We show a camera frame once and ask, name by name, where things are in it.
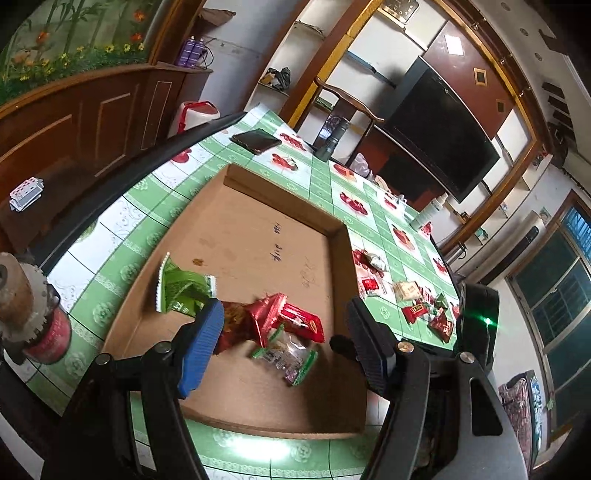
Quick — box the white spray bottle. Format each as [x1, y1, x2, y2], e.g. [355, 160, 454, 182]
[409, 193, 450, 230]

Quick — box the black flat television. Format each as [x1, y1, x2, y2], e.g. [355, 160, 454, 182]
[376, 55, 502, 204]

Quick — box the beige snack packet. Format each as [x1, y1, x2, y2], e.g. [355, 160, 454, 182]
[392, 281, 423, 303]

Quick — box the red white snack packet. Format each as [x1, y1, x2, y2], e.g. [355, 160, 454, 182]
[402, 300, 432, 325]
[359, 276, 386, 298]

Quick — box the red snack packet gold circle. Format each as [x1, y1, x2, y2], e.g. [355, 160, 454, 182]
[279, 305, 326, 343]

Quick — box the shallow cardboard tray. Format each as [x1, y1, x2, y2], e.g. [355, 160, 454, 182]
[102, 164, 370, 439]

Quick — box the patterned cloth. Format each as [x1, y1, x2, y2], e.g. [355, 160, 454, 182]
[499, 369, 543, 472]

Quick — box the window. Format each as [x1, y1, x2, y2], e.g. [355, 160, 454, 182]
[505, 189, 591, 430]

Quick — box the red jar rusty lid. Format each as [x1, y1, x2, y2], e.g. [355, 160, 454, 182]
[0, 251, 72, 365]

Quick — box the flower bamboo wall mural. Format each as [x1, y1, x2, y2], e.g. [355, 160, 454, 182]
[0, 0, 171, 107]

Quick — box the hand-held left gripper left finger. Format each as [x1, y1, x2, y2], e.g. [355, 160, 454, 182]
[41, 298, 225, 480]

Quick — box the long red snack packet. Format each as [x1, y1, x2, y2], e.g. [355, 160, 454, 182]
[244, 293, 289, 349]

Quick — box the white standing air conditioner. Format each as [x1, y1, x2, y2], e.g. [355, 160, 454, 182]
[462, 210, 552, 284]

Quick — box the dark green thermos bottle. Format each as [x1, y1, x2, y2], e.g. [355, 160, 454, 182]
[315, 117, 354, 162]

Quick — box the playing card box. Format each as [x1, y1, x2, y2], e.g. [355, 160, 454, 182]
[8, 176, 44, 213]

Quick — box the large green snack packet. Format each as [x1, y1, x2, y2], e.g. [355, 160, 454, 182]
[154, 253, 218, 317]

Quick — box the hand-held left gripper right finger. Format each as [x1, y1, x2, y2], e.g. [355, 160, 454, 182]
[330, 298, 529, 480]

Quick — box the clear green-edged snack packet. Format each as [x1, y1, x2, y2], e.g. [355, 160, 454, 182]
[252, 325, 320, 386]

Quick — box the wooden chair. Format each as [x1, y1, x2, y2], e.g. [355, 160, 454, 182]
[311, 76, 386, 171]

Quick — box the clear plastic bag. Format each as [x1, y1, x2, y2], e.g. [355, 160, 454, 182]
[351, 154, 375, 178]

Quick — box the green fruit print tablecloth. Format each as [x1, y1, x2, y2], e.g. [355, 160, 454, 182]
[18, 104, 462, 480]

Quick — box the dark red foil snack packet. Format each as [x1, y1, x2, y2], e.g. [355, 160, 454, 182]
[215, 300, 259, 356]
[427, 316, 455, 343]

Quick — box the black bag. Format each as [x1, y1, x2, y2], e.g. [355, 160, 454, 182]
[261, 67, 291, 90]

